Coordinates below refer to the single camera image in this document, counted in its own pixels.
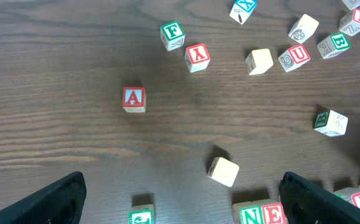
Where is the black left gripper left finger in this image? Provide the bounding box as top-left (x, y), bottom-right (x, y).
top-left (0, 171), bottom-right (87, 224)

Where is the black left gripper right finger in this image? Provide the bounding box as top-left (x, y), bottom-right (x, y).
top-left (279, 172), bottom-right (360, 224)

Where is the red E wooden block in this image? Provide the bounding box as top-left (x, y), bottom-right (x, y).
top-left (261, 200), bottom-right (287, 224)

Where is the green N wooden block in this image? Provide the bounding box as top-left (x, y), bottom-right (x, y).
top-left (232, 200), bottom-right (265, 224)

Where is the green J wooden block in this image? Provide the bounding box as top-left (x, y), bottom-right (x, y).
top-left (129, 204), bottom-right (155, 224)

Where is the yellow O side block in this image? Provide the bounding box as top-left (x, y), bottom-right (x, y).
top-left (313, 110), bottom-right (348, 137)

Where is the yellow block lower left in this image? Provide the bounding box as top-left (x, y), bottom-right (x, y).
top-left (207, 157), bottom-right (239, 187)

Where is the red A wooden block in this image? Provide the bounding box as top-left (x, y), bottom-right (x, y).
top-left (122, 86), bottom-right (146, 113)

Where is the red U block upper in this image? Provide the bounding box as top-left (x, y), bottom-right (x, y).
top-left (278, 44), bottom-right (311, 72)

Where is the yellow O top block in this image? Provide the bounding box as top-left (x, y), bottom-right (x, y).
top-left (245, 49), bottom-right (274, 75)

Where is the green B wooden block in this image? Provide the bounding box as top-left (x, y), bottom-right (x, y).
top-left (317, 32), bottom-right (351, 59)

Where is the yellow block centre top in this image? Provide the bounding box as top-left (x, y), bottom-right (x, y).
top-left (288, 14), bottom-right (319, 44)

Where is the red Y wooden block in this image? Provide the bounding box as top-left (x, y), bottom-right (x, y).
top-left (185, 43), bottom-right (211, 73)

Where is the green F wooden block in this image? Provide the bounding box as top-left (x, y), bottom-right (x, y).
top-left (160, 21), bottom-right (185, 51)

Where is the blue X wooden block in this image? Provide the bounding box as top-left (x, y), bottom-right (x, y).
top-left (229, 0), bottom-right (258, 24)

